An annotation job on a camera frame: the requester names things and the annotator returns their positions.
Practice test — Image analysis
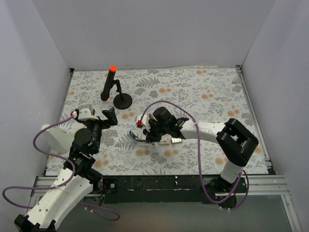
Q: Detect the white staple box sleeve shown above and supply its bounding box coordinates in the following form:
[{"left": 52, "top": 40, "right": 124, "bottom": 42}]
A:
[{"left": 158, "top": 138, "right": 170, "bottom": 145}]

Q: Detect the staple tray with staples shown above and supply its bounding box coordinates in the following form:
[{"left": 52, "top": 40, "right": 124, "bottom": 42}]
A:
[{"left": 171, "top": 138, "right": 183, "bottom": 145}]

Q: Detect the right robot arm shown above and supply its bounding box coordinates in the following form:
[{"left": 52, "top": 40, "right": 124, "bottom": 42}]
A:
[{"left": 137, "top": 107, "right": 259, "bottom": 192}]

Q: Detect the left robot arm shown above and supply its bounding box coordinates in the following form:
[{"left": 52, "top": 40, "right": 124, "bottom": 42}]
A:
[{"left": 14, "top": 105, "right": 118, "bottom": 232}]

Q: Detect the black microphone desk stand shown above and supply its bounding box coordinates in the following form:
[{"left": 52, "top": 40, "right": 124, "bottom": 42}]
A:
[{"left": 113, "top": 80, "right": 132, "bottom": 110}]

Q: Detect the black microphone orange tip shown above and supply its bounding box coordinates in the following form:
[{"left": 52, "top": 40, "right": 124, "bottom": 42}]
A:
[{"left": 100, "top": 66, "right": 117, "bottom": 101}]

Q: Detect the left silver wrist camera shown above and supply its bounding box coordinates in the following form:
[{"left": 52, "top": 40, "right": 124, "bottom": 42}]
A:
[{"left": 74, "top": 104, "right": 97, "bottom": 121}]

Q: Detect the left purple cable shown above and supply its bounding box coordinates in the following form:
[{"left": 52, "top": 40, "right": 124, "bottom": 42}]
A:
[{"left": 2, "top": 110, "right": 120, "bottom": 221}]

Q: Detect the purple cable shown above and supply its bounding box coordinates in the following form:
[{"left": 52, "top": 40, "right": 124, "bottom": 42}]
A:
[
  {"left": 137, "top": 101, "right": 249, "bottom": 210},
  {"left": 2, "top": 110, "right": 120, "bottom": 221}
]

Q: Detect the white angled bracket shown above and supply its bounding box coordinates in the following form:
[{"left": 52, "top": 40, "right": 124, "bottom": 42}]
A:
[{"left": 42, "top": 127, "right": 74, "bottom": 154}]

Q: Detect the black base frame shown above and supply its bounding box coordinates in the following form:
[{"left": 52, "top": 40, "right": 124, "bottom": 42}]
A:
[{"left": 86, "top": 175, "right": 248, "bottom": 208}]

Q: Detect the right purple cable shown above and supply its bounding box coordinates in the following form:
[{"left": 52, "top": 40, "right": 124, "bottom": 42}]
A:
[{"left": 137, "top": 101, "right": 249, "bottom": 210}]

